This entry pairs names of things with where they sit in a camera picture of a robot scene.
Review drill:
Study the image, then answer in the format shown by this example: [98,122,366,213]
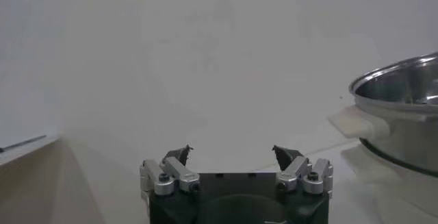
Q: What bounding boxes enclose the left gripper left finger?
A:
[139,145,201,197]

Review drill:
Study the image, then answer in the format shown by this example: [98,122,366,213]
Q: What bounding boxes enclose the white electric cooker base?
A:
[342,139,438,218]

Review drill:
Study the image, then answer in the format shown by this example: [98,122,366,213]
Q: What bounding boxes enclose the stainless steel steamer pot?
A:
[327,52,438,178]

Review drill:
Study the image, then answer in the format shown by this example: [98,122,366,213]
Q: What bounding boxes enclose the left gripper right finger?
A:
[272,145,335,195]

